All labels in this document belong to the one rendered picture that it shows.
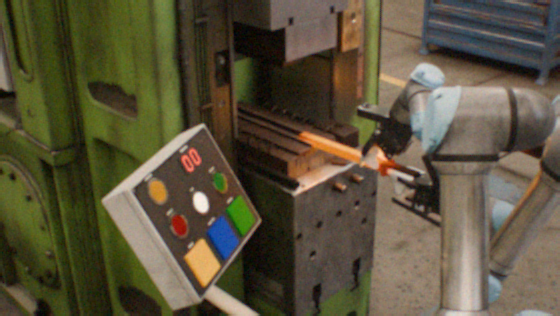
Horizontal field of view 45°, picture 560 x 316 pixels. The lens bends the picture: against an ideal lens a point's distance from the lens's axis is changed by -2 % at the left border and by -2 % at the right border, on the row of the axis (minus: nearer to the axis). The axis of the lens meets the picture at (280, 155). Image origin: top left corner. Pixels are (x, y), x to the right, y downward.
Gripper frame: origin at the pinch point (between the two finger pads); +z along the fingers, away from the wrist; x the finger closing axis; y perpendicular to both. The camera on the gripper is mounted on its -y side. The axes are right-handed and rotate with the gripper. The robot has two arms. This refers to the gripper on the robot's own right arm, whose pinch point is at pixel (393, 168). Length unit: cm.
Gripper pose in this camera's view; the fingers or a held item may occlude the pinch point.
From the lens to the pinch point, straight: 183.5
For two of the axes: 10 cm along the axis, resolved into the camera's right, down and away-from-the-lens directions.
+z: -7.0, -2.9, 6.5
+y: 0.3, 9.0, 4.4
